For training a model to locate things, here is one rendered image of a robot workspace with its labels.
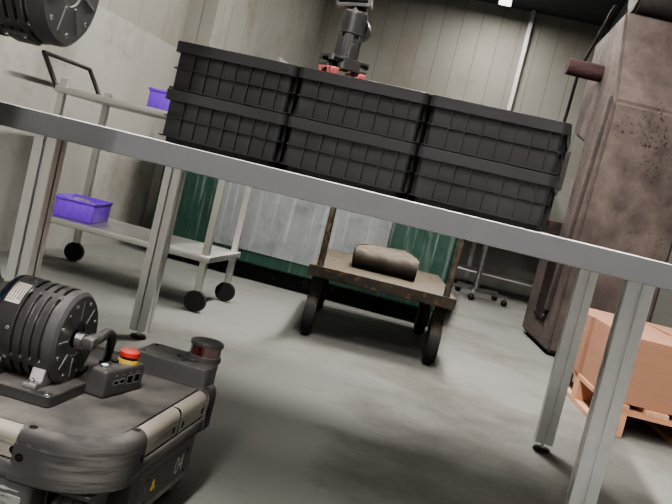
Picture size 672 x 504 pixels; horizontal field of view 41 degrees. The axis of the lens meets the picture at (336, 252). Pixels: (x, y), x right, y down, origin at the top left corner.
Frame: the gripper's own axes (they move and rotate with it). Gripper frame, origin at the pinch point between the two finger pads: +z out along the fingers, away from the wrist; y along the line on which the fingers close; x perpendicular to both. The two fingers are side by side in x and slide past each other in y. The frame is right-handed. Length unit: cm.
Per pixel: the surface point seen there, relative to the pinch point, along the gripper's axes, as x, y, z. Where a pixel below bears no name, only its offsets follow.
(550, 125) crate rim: 41.0, -27.6, -3.5
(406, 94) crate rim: 19.3, -5.9, -3.4
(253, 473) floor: 5, 1, 89
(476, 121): 29.6, -17.8, -1.1
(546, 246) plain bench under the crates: 75, -2, 19
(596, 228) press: -188, -292, 18
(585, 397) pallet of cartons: -87, -206, 90
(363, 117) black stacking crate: 12.8, -0.7, 3.3
